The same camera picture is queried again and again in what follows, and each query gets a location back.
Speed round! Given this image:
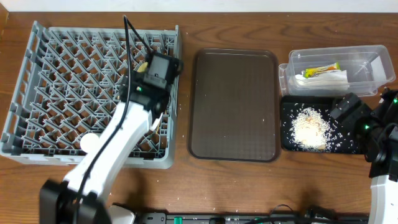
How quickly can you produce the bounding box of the green orange snack wrapper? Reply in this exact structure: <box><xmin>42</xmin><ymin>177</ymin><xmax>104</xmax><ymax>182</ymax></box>
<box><xmin>302</xmin><ymin>62</ymin><xmax>340</xmax><ymax>78</ymax></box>

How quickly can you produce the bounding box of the white napkin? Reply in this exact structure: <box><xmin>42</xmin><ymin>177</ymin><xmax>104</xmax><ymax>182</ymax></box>
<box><xmin>294</xmin><ymin>70</ymin><xmax>349</xmax><ymax>90</ymax></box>

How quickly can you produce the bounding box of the yellow plate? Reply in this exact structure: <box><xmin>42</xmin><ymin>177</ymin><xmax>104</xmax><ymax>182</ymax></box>
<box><xmin>137</xmin><ymin>62</ymin><xmax>149</xmax><ymax>73</ymax></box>

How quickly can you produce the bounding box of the white pink bowl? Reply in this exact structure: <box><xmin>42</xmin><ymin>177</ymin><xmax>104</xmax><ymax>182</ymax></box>
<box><xmin>149</xmin><ymin>113</ymin><xmax>163</xmax><ymax>131</ymax></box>

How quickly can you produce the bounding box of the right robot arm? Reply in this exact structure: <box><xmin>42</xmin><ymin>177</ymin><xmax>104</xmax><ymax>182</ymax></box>
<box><xmin>330</xmin><ymin>88</ymin><xmax>397</xmax><ymax>224</ymax></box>

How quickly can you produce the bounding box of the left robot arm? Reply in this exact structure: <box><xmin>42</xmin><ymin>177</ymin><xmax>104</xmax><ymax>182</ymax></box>
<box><xmin>39</xmin><ymin>52</ymin><xmax>183</xmax><ymax>223</ymax></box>

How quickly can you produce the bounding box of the grey dishwasher rack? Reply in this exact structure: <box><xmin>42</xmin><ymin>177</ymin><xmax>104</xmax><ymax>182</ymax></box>
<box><xmin>1</xmin><ymin>22</ymin><xmax>182</xmax><ymax>166</ymax></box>

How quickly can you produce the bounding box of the black waste tray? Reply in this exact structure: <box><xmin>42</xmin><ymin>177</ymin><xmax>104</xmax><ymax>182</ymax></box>
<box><xmin>280</xmin><ymin>95</ymin><xmax>366</xmax><ymax>154</ymax></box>

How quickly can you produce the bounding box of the dark brown serving tray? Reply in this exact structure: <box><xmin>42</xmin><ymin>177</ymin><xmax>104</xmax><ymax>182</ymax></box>
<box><xmin>187</xmin><ymin>49</ymin><xmax>281</xmax><ymax>163</ymax></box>

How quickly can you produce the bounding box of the pile of rice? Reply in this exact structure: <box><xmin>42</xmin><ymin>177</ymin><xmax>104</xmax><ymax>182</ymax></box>
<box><xmin>287</xmin><ymin>104</ymin><xmax>352</xmax><ymax>152</ymax></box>

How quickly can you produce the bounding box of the clear plastic bin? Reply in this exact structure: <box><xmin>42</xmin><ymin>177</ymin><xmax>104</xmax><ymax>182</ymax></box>
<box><xmin>279</xmin><ymin>45</ymin><xmax>396</xmax><ymax>96</ymax></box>

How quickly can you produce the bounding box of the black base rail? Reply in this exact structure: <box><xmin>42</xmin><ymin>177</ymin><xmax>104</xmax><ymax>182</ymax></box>
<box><xmin>108</xmin><ymin>203</ymin><xmax>371</xmax><ymax>224</ymax></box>

